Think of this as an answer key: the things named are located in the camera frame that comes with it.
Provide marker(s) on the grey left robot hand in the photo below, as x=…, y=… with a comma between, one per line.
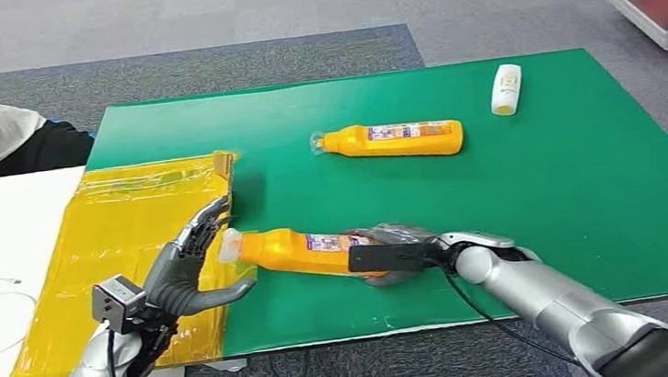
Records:
x=171, y=282

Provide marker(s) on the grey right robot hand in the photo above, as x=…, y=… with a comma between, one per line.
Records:
x=396, y=232

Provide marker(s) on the orange bottle with clear cap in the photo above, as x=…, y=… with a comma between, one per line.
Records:
x=282, y=254
x=391, y=145

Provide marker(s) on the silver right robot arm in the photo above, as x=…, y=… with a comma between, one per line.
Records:
x=540, y=296

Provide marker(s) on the small white bottle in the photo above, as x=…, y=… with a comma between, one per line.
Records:
x=506, y=88

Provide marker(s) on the yellow plastic-wrapped board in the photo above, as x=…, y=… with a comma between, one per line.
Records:
x=112, y=233

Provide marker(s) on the green table mat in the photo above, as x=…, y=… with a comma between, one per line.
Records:
x=556, y=202

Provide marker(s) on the white desk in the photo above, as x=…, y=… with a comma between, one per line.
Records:
x=2, y=243

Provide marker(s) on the person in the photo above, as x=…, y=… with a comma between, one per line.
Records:
x=11, y=138

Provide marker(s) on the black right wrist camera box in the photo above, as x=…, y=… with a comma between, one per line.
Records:
x=386, y=258

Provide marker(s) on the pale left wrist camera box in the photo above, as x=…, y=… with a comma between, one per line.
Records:
x=115, y=303

